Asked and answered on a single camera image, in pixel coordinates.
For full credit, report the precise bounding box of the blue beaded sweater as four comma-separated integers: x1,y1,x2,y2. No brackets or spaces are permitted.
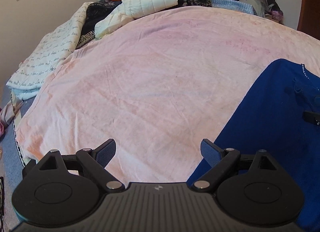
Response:
188,59,319,231

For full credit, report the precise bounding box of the brown wooden door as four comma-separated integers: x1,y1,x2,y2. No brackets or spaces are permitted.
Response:
297,0,319,40

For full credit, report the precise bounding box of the pink floral bed blanket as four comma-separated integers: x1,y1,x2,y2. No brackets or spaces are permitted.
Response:
16,6,319,184

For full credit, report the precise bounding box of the white script-print quilt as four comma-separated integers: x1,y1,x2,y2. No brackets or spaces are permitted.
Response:
6,2,91,100

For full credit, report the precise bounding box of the purple bag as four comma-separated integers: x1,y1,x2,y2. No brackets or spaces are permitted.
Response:
266,10,284,24

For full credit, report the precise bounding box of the grey plastic-wrapped bundle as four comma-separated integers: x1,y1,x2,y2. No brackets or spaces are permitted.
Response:
239,0,270,17

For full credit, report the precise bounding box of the light blue knitted blanket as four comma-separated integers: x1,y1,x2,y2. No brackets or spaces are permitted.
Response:
179,0,258,16

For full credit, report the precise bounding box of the leopard print garment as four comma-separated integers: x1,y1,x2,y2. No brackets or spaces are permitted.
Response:
184,0,212,7

